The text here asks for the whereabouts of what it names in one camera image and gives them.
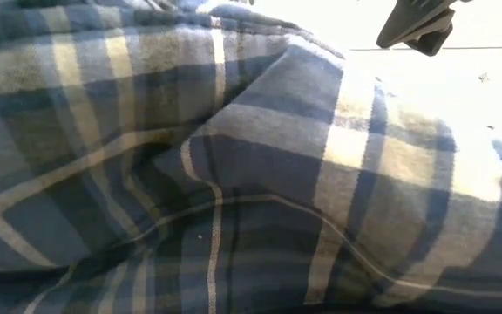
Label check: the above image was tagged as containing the blue plaid garment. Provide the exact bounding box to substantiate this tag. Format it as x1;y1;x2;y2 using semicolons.
0;0;502;314

